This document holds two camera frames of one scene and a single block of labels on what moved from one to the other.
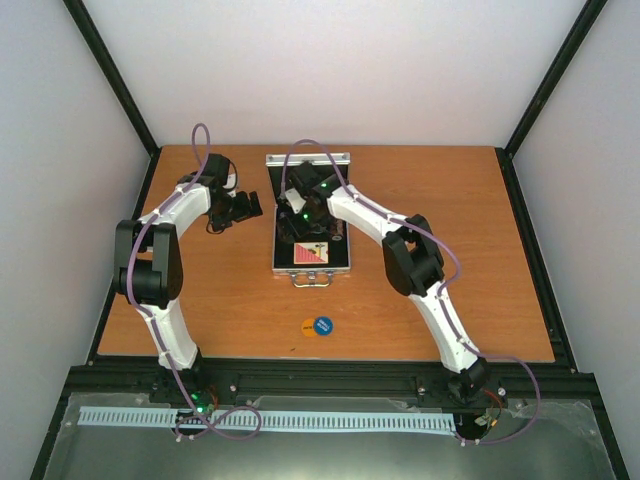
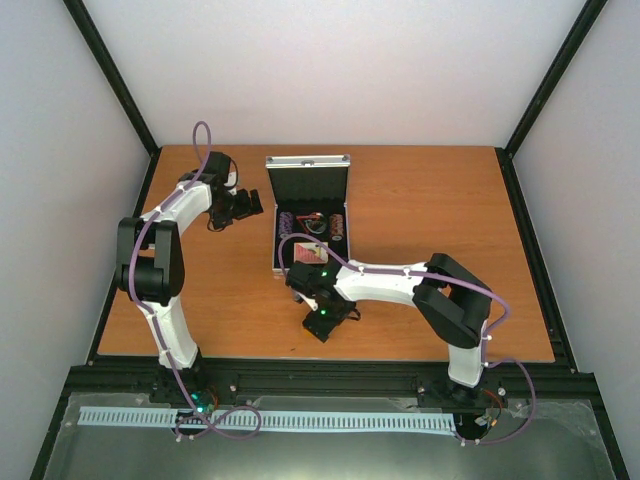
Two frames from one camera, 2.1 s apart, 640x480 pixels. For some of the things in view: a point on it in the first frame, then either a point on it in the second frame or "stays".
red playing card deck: (311, 252) stays
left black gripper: (245, 213) stays
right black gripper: (299, 229) -> (321, 328)
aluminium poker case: (309, 242) stays
